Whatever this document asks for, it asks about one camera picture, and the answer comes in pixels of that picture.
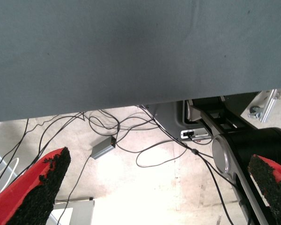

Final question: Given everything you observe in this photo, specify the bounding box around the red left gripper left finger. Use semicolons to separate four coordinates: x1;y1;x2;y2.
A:
0;147;72;225

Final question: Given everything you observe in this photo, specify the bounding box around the aluminium profile bar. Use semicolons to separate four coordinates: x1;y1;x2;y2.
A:
259;88;281;124

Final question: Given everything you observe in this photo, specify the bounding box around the black floor cable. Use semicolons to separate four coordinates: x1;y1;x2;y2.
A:
18;112;86;176
116;139;188;168
57;156;93;225
88;109;160;143
0;118;30;196

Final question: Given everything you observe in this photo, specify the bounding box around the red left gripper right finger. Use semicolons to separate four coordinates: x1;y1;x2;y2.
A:
247;154;281;225

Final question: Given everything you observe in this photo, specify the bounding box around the white floor cable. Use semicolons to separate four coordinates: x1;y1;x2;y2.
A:
0;157;21;186

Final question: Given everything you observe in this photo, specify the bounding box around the white flat box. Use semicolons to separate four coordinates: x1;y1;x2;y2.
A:
48;198;96;225

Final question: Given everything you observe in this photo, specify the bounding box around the black cable with ferrite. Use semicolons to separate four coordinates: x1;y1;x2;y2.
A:
135;105;236;225

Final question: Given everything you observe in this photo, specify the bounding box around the dark grey table cloth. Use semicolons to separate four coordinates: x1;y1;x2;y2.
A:
0;0;281;124

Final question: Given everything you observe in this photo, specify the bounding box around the black caster wheel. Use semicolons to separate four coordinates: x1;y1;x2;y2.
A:
248;105;264;120

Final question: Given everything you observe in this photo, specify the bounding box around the dark grey base housing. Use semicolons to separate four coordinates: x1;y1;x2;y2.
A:
145;91;259;141

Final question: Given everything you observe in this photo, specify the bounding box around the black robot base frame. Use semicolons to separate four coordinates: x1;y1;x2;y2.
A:
192;97;281;225

